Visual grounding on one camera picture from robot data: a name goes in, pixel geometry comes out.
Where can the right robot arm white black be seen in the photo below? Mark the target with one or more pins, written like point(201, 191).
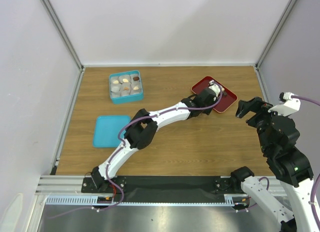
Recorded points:
point(277, 136)

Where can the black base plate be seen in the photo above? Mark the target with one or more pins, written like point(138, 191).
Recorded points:
point(177, 189)

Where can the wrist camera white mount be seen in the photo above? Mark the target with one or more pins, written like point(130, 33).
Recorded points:
point(216, 87)
point(288, 105)

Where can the blue tin box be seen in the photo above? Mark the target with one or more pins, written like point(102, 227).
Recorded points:
point(120, 96)

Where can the red lacquer tray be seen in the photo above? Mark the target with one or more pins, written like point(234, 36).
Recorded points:
point(228, 97)

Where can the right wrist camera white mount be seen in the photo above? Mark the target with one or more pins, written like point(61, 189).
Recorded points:
point(288, 105)

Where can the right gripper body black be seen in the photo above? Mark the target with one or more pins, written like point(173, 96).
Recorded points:
point(259, 121)

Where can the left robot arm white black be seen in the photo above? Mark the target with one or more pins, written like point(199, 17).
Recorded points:
point(140, 131)

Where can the blue tin lid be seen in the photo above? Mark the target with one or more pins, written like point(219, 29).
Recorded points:
point(106, 130)

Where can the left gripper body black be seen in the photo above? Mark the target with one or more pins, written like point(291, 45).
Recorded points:
point(211, 104)

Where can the white cable duct left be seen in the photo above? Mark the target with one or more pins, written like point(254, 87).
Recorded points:
point(80, 200)

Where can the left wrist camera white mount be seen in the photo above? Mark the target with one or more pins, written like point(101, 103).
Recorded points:
point(216, 87)

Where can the white cable duct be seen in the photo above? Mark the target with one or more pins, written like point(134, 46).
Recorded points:
point(80, 200)
point(237, 199)

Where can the white cable duct right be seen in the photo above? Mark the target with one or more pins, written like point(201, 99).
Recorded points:
point(237, 199)

